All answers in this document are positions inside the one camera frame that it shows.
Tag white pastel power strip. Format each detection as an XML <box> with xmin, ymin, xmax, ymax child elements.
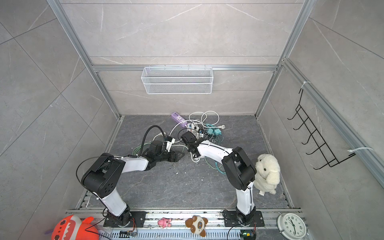
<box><xmin>189</xmin><ymin>123</ymin><xmax>203</xmax><ymax>163</ymax></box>

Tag teal charger plug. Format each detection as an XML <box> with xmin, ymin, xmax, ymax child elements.
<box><xmin>206</xmin><ymin>128</ymin><xmax>222</xmax><ymax>136</ymax></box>

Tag purple power strip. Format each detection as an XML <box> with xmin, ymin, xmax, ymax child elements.
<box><xmin>171</xmin><ymin>112</ymin><xmax>188</xmax><ymax>128</ymax></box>

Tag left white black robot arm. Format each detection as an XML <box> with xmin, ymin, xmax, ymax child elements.
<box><xmin>77</xmin><ymin>125</ymin><xmax>185</xmax><ymax>227</ymax></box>

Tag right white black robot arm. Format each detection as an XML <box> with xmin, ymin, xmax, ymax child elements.
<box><xmin>181</xmin><ymin>132</ymin><xmax>257</xmax><ymax>226</ymax></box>

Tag small pink plush toy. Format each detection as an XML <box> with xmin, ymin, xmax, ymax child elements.
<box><xmin>157</xmin><ymin>218</ymin><xmax>172</xmax><ymax>229</ymax></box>

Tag white plush dog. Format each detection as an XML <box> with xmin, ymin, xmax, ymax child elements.
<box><xmin>254</xmin><ymin>154</ymin><xmax>281</xmax><ymax>195</ymax></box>

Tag brown white plush toy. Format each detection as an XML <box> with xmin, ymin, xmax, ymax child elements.
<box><xmin>185</xmin><ymin>216</ymin><xmax>208</xmax><ymax>237</ymax></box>

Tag red monster plush toy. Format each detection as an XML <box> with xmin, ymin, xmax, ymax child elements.
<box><xmin>51</xmin><ymin>215</ymin><xmax>100</xmax><ymax>240</ymax></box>

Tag white analog clock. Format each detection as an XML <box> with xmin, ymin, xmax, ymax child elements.
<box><xmin>277</xmin><ymin>213</ymin><xmax>308</xmax><ymax>240</ymax></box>

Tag white coiled power cord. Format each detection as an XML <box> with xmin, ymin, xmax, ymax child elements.
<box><xmin>169</xmin><ymin>110</ymin><xmax>226</xmax><ymax>142</ymax></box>

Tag white wire mesh basket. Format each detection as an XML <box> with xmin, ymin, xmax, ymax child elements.
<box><xmin>141</xmin><ymin>67</ymin><xmax>214</xmax><ymax>95</ymax></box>

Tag black wall hook rack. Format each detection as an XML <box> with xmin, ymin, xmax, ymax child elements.
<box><xmin>287</xmin><ymin>89</ymin><xmax>356</xmax><ymax>170</ymax></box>

